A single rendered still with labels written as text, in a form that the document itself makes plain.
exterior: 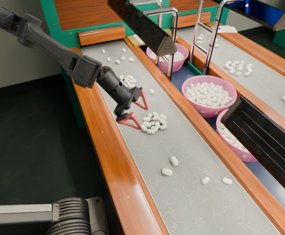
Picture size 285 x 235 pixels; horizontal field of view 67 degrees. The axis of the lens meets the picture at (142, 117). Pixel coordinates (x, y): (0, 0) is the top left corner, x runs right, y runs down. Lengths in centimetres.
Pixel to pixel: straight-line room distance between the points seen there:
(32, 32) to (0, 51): 155
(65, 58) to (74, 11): 81
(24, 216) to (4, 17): 66
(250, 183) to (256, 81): 67
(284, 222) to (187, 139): 41
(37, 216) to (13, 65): 194
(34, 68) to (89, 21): 114
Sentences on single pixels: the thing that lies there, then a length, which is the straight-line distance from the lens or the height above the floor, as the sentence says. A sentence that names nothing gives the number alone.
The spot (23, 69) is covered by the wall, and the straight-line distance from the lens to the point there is 251.
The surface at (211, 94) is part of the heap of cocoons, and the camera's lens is 115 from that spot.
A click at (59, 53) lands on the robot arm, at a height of 110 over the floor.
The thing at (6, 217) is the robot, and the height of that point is 85.
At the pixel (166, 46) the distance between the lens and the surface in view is 80.
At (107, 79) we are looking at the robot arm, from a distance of 65.
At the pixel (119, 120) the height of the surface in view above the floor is 95.
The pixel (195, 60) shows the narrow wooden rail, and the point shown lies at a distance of 142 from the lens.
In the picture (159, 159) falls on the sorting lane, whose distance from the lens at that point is 83.
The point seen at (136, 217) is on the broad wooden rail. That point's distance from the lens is 71.
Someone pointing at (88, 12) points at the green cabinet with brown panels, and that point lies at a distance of 151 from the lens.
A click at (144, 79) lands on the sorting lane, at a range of 121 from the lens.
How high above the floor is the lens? 143
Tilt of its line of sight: 44 degrees down
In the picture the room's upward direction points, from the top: straight up
